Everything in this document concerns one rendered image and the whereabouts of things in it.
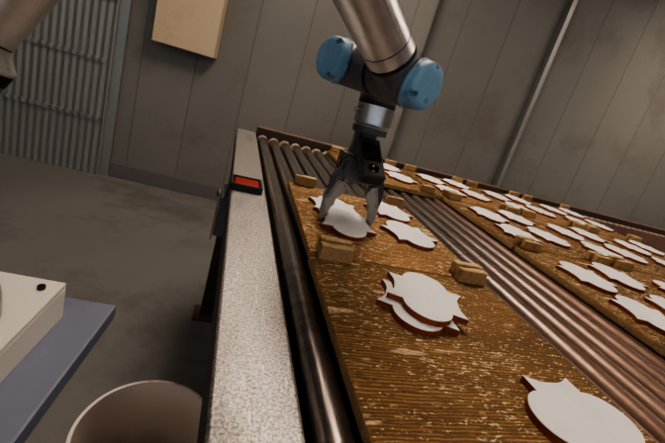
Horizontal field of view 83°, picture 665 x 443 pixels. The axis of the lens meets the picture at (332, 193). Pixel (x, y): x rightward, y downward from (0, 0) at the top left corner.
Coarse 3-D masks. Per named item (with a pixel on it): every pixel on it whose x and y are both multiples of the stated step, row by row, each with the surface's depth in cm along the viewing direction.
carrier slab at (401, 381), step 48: (336, 288) 54; (480, 288) 69; (336, 336) 44; (384, 336) 46; (480, 336) 53; (528, 336) 57; (384, 384) 38; (432, 384) 40; (480, 384) 43; (576, 384) 48; (384, 432) 33; (432, 432) 34; (480, 432) 36; (528, 432) 38
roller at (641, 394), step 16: (400, 192) 139; (416, 208) 125; (480, 256) 93; (496, 272) 86; (512, 288) 80; (528, 304) 75; (560, 320) 70; (576, 336) 66; (592, 352) 62; (608, 368) 59; (624, 384) 56; (640, 384) 56; (640, 400) 54; (656, 400) 53
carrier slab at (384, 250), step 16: (304, 192) 96; (320, 192) 100; (304, 208) 84; (400, 208) 108; (304, 224) 74; (320, 224) 77; (384, 224) 89; (416, 224) 97; (304, 240) 69; (368, 240) 76; (384, 240) 79; (368, 256) 68; (384, 256) 70; (400, 256) 73; (416, 256) 75; (432, 256) 78; (448, 256) 81; (432, 272) 70; (448, 272) 72
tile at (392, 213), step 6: (384, 204) 103; (378, 210) 96; (384, 210) 98; (390, 210) 99; (396, 210) 101; (378, 216) 94; (384, 216) 94; (390, 216) 94; (396, 216) 95; (402, 216) 97; (408, 216) 99; (408, 222) 95
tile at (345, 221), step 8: (336, 208) 84; (344, 208) 85; (328, 216) 78; (336, 216) 80; (344, 216) 81; (352, 216) 82; (328, 224) 75; (336, 224) 76; (344, 224) 77; (352, 224) 78; (360, 224) 79; (336, 232) 74; (344, 232) 73; (352, 232) 74; (360, 232) 75; (368, 232) 77; (352, 240) 73; (360, 240) 74
